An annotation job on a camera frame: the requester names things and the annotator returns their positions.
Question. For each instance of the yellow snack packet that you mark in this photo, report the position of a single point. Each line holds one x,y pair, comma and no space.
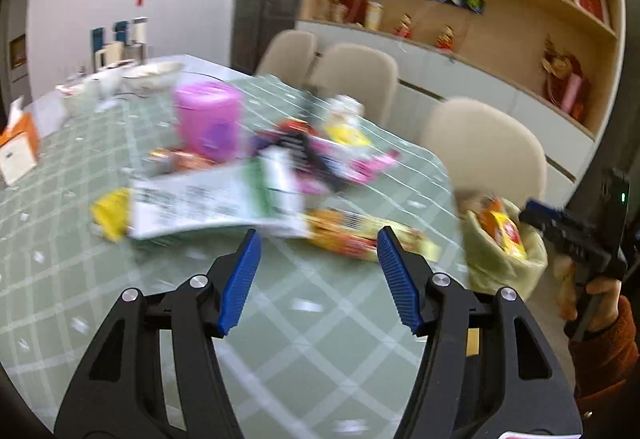
505,231

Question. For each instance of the pink wrapper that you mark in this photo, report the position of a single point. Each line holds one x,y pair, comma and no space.
367,166

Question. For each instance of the person's right hand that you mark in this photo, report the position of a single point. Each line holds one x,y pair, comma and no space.
602,288

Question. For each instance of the person's right forearm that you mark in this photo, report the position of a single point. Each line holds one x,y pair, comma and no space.
607,364

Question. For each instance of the large white bowl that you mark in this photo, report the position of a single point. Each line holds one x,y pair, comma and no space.
152,76

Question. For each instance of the yellow-green trash bag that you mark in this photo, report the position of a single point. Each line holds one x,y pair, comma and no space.
492,269

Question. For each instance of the yellow white toy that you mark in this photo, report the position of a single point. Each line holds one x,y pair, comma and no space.
345,124

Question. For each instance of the blue thermos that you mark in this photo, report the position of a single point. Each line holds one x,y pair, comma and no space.
97,39
120,31

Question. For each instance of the large red gold decoration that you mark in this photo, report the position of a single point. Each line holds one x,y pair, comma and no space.
565,79

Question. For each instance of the orange noodle packet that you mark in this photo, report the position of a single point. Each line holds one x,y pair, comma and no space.
350,234

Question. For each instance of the red orange packet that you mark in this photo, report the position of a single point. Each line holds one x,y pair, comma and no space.
185,161

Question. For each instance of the small red gold figurine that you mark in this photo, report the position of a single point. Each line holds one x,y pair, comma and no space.
445,40
405,28

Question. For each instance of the small framed picture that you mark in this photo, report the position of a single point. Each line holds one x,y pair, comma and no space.
18,51

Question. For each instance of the white cup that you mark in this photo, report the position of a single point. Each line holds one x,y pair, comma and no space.
107,83

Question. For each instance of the white jar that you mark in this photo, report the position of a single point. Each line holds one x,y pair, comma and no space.
374,16

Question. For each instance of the green checked tablecloth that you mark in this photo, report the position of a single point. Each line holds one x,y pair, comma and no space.
310,319

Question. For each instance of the red gift bag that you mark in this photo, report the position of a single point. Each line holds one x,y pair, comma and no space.
356,6

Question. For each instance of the long black wrapper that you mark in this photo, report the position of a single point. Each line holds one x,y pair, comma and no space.
317,164

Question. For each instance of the white green packet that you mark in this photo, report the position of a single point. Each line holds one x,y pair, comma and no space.
200,201

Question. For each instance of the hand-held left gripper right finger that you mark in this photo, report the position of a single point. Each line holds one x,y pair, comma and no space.
397,276

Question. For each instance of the wooden shelf cabinet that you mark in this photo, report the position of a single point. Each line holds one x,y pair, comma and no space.
500,69

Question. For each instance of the purple toy bin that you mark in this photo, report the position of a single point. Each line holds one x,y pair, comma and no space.
210,119

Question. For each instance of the beige chair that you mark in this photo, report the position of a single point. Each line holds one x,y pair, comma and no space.
287,56
487,144
357,76

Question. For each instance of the white thermos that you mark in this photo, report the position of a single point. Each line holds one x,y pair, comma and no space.
139,36

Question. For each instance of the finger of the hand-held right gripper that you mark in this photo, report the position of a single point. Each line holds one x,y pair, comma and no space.
539,209

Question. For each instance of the orange white tissue box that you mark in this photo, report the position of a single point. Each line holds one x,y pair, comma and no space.
17,149

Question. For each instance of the yellow wrapper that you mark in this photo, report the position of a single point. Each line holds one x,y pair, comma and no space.
111,214

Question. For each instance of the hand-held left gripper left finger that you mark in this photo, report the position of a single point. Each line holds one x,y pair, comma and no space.
242,279

